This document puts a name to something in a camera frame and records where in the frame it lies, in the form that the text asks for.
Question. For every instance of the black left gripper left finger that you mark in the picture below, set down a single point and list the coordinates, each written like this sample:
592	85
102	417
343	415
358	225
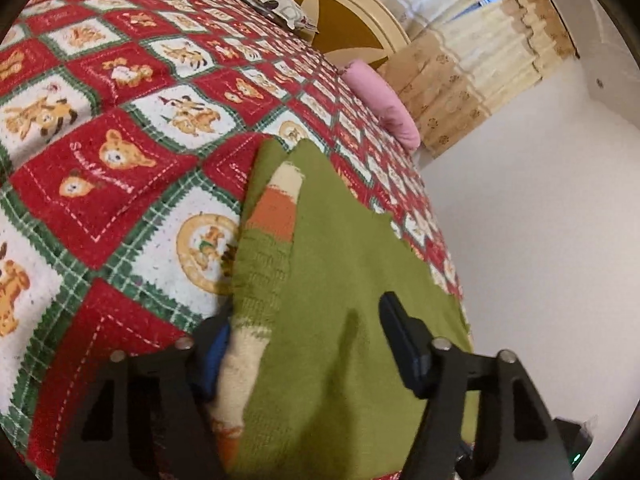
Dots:
145	416

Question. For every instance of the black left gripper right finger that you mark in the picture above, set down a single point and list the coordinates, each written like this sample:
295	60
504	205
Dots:
484	418

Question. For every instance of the green orange cream striped sweater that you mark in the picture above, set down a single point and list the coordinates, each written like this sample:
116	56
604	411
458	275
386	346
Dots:
308	388

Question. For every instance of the red patchwork teddy bedspread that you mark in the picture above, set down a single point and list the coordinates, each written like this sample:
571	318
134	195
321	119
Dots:
128	132

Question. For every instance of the pink pillow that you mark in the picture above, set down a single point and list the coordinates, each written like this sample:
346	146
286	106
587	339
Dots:
370	87

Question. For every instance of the beige floral curtain behind bed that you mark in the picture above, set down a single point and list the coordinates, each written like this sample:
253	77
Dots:
468	58

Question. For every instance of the cream wooden headboard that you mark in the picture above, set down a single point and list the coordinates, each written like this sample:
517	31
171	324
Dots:
348	29

